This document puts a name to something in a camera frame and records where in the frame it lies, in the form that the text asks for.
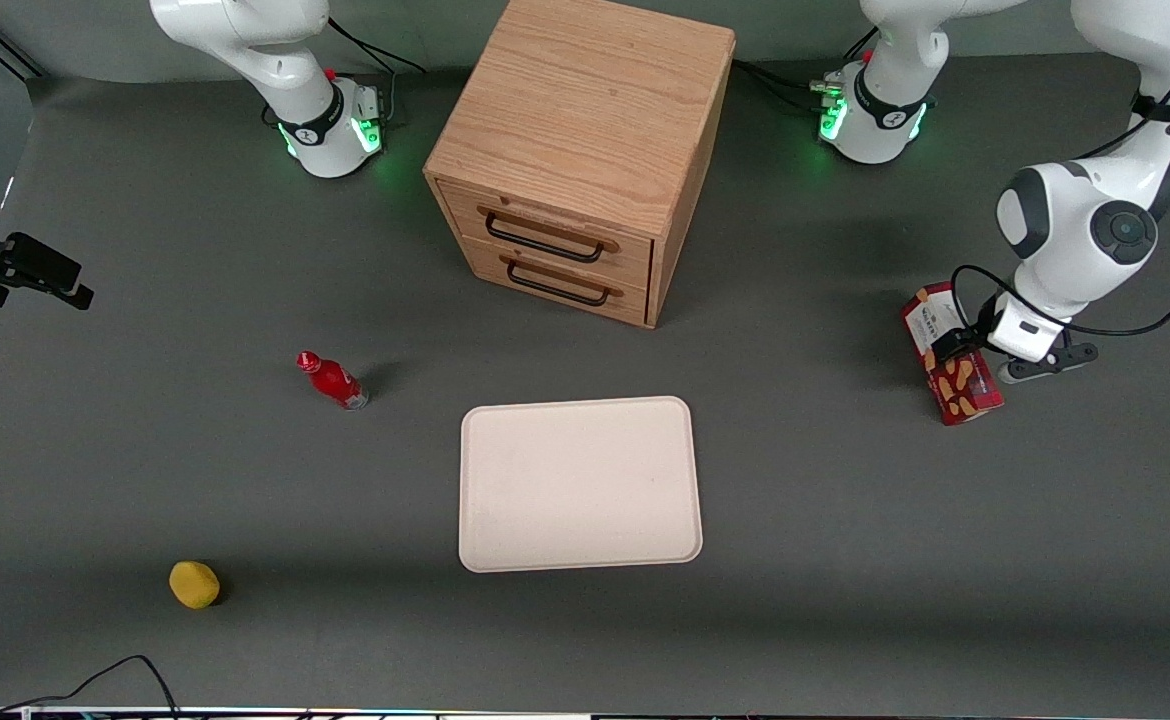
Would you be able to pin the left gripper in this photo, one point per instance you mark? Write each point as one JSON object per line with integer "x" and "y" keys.
{"x": 957, "y": 343}

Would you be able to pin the red cookie box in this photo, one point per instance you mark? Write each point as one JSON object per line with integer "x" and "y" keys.
{"x": 965, "y": 395}

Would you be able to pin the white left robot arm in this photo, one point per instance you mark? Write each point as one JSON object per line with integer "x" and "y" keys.
{"x": 1075, "y": 220}

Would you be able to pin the beige rectangular tray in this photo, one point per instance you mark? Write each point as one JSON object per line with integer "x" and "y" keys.
{"x": 580, "y": 485}

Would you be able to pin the wooden drawer front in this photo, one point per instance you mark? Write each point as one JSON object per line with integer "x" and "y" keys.
{"x": 635, "y": 300}
{"x": 635, "y": 260}

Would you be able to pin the wooden two-drawer cabinet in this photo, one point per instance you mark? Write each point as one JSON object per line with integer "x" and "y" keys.
{"x": 585, "y": 100}

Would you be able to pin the small red bottle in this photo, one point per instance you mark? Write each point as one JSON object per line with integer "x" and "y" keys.
{"x": 335, "y": 381}

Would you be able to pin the yellow lemon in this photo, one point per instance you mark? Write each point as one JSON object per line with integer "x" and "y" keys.
{"x": 194, "y": 585}

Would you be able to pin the black clamp stand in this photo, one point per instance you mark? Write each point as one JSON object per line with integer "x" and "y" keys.
{"x": 40, "y": 262}

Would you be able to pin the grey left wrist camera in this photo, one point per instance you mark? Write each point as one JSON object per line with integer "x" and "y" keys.
{"x": 1045, "y": 365}

